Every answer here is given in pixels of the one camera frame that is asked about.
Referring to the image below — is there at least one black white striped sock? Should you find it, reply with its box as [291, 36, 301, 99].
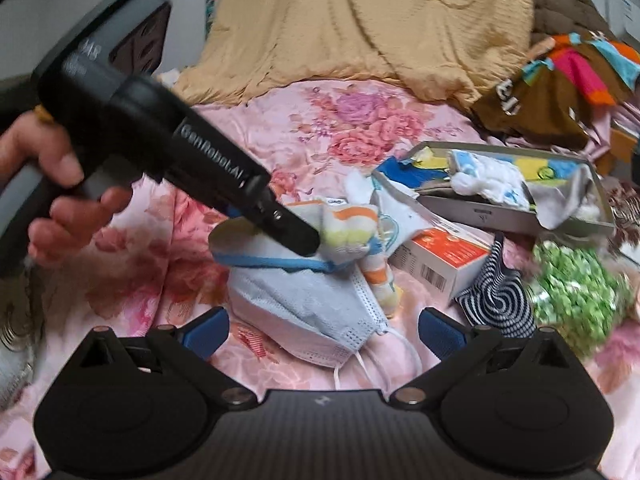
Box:
[454, 233, 536, 338]

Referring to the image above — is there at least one striped colourful sock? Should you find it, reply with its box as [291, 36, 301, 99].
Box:
[288, 198, 401, 318]

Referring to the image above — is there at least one grey face mask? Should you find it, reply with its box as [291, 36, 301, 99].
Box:
[208, 218, 422, 390]

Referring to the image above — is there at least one white blue printed cloth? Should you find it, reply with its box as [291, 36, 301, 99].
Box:
[447, 150, 530, 211]

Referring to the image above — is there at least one person left hand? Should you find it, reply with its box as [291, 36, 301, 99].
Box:
[0, 109, 135, 267]

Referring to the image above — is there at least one white orange box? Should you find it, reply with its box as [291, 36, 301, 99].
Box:
[390, 228, 490, 306]

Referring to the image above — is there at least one pink floral bed sheet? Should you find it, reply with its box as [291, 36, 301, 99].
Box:
[0, 77, 640, 480]

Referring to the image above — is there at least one green pellets plastic bag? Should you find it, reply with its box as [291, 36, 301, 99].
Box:
[526, 240, 631, 358]

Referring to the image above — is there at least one cartoon colourful tray towel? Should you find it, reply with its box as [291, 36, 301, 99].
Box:
[376, 148, 579, 190]

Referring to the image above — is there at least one grey metal tray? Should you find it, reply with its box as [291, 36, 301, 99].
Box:
[372, 141, 614, 238]

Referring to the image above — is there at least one white gold ornate bedspread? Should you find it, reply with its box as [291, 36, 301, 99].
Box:
[602, 177, 639, 252]

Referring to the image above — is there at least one yellow quilt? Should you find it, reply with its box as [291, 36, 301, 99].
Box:
[175, 0, 534, 106]

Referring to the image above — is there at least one brown multicolour striped blanket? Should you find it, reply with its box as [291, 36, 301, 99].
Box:
[471, 32, 639, 159]

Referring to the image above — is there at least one brown padded jacket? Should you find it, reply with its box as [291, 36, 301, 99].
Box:
[529, 0, 617, 47]

